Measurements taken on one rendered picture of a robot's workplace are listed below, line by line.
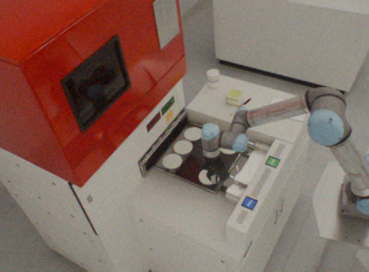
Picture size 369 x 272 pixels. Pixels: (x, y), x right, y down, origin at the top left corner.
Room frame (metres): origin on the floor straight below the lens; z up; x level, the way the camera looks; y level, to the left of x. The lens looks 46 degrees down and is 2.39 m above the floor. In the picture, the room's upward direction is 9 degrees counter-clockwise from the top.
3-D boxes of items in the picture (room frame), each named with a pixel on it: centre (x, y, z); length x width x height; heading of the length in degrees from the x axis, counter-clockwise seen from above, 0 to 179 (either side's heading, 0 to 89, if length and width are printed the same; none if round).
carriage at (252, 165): (1.16, -0.30, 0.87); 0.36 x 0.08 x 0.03; 142
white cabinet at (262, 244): (1.30, -0.21, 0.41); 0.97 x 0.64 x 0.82; 142
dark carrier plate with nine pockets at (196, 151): (1.31, -0.08, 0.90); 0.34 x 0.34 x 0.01; 52
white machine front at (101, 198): (1.29, 0.22, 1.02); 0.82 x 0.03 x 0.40; 142
